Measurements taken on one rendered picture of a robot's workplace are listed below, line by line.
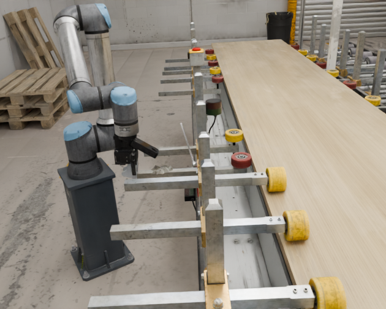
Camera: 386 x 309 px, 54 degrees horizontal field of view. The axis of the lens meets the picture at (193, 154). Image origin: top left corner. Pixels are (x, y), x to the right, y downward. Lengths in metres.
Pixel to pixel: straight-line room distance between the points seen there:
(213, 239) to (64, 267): 1.81
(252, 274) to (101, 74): 1.19
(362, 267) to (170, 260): 1.53
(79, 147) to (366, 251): 1.45
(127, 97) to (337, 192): 0.78
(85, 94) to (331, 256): 1.00
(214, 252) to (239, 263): 0.63
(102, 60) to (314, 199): 1.21
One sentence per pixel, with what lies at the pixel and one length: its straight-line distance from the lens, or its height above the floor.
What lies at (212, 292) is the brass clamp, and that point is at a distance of 0.83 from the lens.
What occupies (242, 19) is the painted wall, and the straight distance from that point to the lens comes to 9.20.
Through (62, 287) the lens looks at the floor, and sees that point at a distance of 2.38.
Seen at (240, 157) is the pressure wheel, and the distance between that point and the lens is 1.49.
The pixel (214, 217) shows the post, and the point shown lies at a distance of 0.74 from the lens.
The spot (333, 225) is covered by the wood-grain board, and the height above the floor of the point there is 0.90.
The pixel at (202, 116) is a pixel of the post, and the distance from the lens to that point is 1.44.
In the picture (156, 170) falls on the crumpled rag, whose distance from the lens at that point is 1.49.
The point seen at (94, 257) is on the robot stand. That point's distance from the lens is 2.34.
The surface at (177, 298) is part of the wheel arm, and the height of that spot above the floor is 0.96.
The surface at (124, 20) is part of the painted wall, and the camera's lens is 9.24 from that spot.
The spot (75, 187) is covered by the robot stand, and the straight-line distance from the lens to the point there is 2.06.
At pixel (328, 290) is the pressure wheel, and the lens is 0.85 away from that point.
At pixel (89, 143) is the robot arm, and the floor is 0.79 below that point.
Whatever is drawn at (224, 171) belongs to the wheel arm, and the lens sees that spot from 1.50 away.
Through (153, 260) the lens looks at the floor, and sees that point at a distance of 2.40.
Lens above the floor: 1.57
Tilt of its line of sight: 26 degrees down
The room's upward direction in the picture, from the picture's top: 3 degrees counter-clockwise
